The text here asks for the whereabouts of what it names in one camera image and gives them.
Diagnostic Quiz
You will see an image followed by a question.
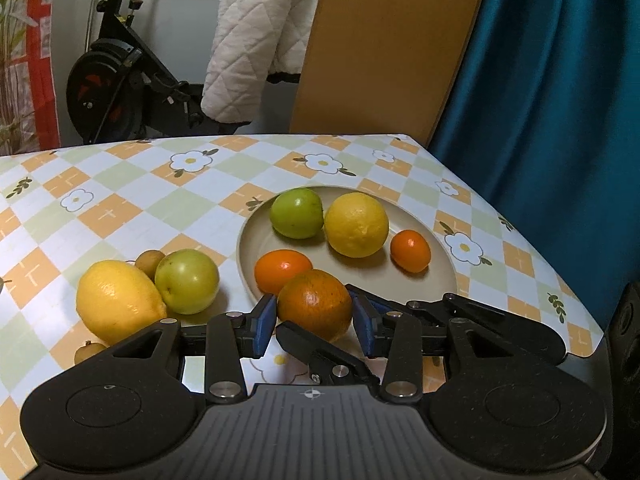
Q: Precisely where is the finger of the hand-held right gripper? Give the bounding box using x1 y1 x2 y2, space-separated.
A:
345 284 531 348
275 322 381 387

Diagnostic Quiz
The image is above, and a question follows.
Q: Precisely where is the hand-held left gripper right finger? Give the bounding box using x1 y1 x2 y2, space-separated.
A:
352 296 536 405

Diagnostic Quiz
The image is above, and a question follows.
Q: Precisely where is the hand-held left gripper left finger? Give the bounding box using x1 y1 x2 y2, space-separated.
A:
112 294 277 405

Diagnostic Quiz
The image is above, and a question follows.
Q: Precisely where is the beige round plate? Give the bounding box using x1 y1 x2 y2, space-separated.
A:
236 185 458 311

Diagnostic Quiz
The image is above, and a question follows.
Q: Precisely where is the large orange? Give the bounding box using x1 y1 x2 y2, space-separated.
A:
276 269 354 343

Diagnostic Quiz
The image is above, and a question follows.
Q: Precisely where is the oval mandarin orange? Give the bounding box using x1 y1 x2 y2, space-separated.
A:
254 250 314 297

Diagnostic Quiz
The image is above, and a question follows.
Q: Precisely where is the small round tangerine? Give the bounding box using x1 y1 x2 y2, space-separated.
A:
390 229 432 274

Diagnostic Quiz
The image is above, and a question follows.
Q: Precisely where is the yellow lemon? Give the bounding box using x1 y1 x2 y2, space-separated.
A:
76 259 168 346
324 192 390 258

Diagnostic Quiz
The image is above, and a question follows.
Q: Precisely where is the green jujube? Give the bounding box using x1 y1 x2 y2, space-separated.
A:
154 248 221 316
270 187 325 240

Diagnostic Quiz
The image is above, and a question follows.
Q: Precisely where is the brown longan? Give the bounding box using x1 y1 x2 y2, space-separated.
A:
74 340 108 366
134 249 167 281

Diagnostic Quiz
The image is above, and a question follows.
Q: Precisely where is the black object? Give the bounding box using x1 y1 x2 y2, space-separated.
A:
605 280 640 411

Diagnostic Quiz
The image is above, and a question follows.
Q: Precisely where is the checked floral tablecloth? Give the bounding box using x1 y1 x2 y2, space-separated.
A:
0 133 606 480

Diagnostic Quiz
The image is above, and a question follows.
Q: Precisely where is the teal curtain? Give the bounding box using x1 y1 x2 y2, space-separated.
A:
427 0 640 341

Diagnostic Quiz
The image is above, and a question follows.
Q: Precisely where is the wooden board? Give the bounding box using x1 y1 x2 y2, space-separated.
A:
289 0 493 146

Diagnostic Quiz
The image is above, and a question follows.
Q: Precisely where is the white quilted blanket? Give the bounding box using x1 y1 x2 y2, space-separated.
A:
200 0 328 126

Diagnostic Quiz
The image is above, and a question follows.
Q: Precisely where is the black exercise bike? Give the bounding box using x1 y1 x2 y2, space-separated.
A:
66 0 301 143

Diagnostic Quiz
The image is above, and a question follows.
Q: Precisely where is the red printed backdrop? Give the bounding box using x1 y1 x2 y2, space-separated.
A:
0 0 61 157

